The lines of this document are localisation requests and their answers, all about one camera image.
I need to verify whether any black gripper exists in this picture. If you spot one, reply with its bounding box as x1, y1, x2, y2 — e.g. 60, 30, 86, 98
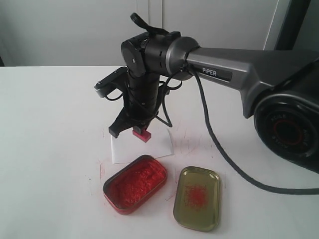
109, 96, 162, 137

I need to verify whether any red plastic stamp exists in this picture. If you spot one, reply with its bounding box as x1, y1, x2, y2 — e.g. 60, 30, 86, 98
132, 129, 152, 143

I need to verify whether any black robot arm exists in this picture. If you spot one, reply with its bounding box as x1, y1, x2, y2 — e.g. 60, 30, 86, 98
109, 13, 319, 172

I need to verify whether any red ink tin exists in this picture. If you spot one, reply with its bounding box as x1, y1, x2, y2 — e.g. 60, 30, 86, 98
102, 155, 167, 215

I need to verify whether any white paper sheet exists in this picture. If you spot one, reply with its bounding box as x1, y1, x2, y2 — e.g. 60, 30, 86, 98
111, 126, 174, 164

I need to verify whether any gold tin lid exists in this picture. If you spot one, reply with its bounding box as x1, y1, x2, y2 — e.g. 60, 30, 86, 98
173, 166, 221, 232

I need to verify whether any white cabinet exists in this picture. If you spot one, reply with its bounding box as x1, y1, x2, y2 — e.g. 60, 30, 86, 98
0, 0, 290, 66

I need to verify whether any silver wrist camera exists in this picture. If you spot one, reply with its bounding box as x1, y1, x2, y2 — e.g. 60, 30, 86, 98
94, 67, 128, 98

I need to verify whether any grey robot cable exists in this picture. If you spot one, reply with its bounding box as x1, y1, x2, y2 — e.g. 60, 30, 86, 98
104, 62, 319, 194

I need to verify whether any dark vertical post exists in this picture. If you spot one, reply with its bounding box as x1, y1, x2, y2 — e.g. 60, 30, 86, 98
274, 0, 311, 50

